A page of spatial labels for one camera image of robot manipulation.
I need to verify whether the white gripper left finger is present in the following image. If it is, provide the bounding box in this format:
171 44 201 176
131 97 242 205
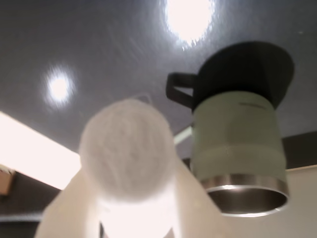
34 170 106 238

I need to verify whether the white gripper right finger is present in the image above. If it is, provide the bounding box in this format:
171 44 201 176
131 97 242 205
170 158 239 238

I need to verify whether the white gauze roll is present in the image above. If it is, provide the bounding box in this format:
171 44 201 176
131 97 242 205
77 98 175 205

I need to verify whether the brown cardboard box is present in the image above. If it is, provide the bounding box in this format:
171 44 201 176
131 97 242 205
0 166 16 197

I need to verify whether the pale green steel mug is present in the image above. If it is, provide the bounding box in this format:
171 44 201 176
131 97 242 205
173 95 291 218

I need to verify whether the black table mat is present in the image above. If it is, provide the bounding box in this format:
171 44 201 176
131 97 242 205
0 0 317 172

